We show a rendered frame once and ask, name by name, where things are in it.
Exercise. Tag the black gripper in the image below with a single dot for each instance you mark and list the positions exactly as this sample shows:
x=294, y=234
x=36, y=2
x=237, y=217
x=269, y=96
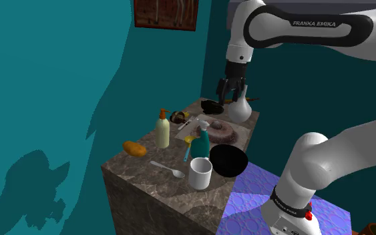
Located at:
x=236, y=70

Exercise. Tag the black bowl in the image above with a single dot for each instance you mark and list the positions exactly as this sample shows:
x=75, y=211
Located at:
x=228, y=161

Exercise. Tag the pale cutting board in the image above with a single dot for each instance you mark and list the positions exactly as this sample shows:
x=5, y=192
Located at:
x=241, y=131

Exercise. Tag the dark brown round object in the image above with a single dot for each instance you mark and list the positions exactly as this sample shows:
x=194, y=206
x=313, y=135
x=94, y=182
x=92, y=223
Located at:
x=176, y=117

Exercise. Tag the brown pot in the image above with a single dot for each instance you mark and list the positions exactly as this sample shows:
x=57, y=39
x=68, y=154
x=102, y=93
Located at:
x=375, y=229

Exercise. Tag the white mug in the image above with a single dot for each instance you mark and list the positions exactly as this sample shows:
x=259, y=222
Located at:
x=200, y=177

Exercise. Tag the white round vase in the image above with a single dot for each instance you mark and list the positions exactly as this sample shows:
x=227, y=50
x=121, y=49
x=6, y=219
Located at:
x=239, y=110

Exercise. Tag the orange brown stick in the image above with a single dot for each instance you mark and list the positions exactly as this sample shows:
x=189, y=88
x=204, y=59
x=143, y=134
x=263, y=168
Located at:
x=252, y=99

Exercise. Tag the teal spray bottle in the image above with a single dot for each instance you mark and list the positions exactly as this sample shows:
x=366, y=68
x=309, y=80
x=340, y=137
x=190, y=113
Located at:
x=200, y=146

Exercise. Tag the brown potato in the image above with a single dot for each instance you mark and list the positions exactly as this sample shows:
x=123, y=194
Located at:
x=135, y=148

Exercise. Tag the cream soap bottle orange pump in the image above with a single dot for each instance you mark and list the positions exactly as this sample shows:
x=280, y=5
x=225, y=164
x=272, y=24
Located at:
x=162, y=131

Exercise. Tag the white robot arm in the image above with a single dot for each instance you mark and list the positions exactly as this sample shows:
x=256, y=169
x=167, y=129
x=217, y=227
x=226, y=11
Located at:
x=318, y=162

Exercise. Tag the purple patterned robot stand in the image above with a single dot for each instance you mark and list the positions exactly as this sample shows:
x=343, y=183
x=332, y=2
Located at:
x=249, y=201

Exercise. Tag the black lumpy object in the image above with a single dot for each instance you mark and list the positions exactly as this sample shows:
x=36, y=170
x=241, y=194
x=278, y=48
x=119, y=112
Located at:
x=211, y=107

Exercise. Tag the red framed wall picture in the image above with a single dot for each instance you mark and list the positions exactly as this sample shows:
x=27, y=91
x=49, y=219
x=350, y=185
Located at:
x=165, y=14

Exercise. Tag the grey spoon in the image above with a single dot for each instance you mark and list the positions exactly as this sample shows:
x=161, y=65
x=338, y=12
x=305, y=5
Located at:
x=177, y=173

